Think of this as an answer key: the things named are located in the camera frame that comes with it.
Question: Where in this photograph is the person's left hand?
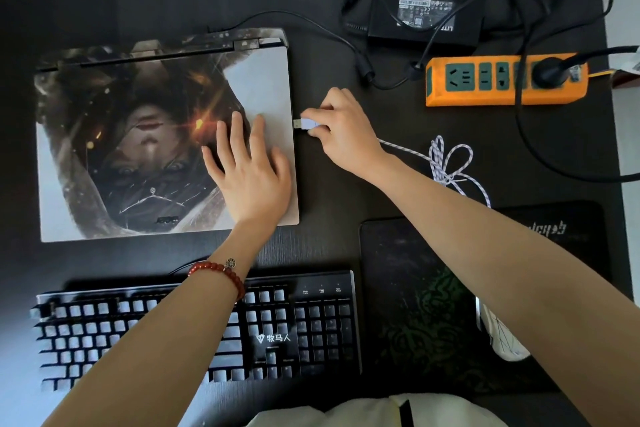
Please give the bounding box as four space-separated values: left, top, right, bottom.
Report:
200 110 294 233

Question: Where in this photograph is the person's right hand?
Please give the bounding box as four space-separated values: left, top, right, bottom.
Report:
299 87 389 180

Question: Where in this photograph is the laptop with printed portrait lid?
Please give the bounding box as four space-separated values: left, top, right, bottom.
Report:
33 27 301 244

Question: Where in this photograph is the white braided USB cable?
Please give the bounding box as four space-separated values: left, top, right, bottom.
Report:
292 116 492 208

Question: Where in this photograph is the person's left forearm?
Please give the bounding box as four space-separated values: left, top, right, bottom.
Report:
42 221 279 427

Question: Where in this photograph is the person's right forearm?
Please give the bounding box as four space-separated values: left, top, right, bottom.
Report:
366 151 640 427

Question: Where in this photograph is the black power adapter brick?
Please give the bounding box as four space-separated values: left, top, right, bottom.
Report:
366 0 484 48

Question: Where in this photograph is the black mechanical keyboard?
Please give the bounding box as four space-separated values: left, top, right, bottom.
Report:
29 270 364 393

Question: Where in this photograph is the black mouse pad green print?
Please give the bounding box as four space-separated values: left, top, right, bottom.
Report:
358 199 614 395

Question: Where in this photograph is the orange power strip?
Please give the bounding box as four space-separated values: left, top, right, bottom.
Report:
424 52 591 107

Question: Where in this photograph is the person's white garment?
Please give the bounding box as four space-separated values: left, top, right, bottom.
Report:
247 393 509 427

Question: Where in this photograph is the white computer mouse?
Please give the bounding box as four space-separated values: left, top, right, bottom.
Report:
474 296 532 363

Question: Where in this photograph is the brown box with white label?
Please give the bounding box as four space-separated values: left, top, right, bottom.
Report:
611 52 640 89

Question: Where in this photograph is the red bead bracelet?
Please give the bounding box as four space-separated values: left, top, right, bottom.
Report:
187 257 247 304

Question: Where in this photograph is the black keyboard cable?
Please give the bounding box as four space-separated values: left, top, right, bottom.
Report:
167 257 212 277

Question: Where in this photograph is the black laptop charger cable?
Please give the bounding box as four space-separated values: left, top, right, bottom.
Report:
206 10 377 86

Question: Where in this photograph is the black power strip cord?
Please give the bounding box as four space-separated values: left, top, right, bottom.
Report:
513 0 640 184

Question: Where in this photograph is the black plug with cord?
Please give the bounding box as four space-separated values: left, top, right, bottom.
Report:
530 45 640 90

